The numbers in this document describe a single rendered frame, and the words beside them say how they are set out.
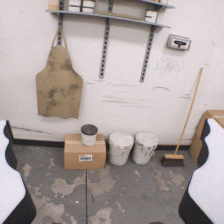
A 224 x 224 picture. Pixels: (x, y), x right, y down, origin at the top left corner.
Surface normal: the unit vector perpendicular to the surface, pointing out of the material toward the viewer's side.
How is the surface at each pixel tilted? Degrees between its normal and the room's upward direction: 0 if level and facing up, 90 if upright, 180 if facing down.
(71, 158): 90
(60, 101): 91
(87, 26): 90
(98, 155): 88
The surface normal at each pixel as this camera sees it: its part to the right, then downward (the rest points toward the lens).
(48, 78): 0.29, 0.47
